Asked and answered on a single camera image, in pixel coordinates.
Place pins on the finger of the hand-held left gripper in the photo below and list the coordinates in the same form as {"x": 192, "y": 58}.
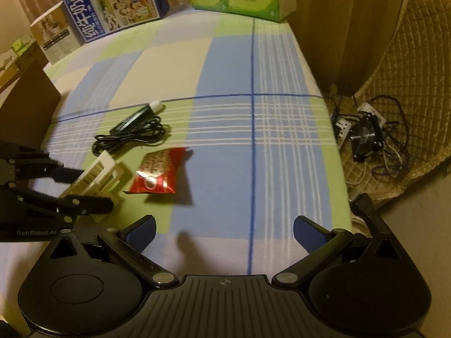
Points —
{"x": 67, "y": 174}
{"x": 93, "y": 206}

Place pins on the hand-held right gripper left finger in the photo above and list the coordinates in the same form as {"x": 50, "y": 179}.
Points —
{"x": 141, "y": 230}

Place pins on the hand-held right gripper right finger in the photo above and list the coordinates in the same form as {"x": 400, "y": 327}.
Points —
{"x": 307, "y": 234}

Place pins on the cream plastic clip rack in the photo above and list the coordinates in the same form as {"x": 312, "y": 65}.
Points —
{"x": 102, "y": 172}

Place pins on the large brown cardboard box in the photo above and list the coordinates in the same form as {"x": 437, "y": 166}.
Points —
{"x": 28, "y": 105}

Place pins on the red snack packet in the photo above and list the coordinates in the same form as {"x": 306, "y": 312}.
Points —
{"x": 158, "y": 170}

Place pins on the green lip balm stick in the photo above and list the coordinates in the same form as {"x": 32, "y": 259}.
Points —
{"x": 135, "y": 116}

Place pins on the white power strip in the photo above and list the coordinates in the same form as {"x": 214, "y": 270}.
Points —
{"x": 341, "y": 132}
{"x": 371, "y": 112}

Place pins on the small black fan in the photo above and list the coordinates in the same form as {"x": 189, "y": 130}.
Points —
{"x": 364, "y": 141}

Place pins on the small green box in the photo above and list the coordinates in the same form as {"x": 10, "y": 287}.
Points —
{"x": 21, "y": 45}

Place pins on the white product box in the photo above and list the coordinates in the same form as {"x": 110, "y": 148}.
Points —
{"x": 56, "y": 35}

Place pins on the blue milk carton box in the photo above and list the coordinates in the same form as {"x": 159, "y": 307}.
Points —
{"x": 116, "y": 3}

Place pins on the quilted tan cushion cover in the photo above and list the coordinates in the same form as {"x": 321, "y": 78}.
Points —
{"x": 422, "y": 60}

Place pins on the beige curtain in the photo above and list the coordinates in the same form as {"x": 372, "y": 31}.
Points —
{"x": 345, "y": 24}

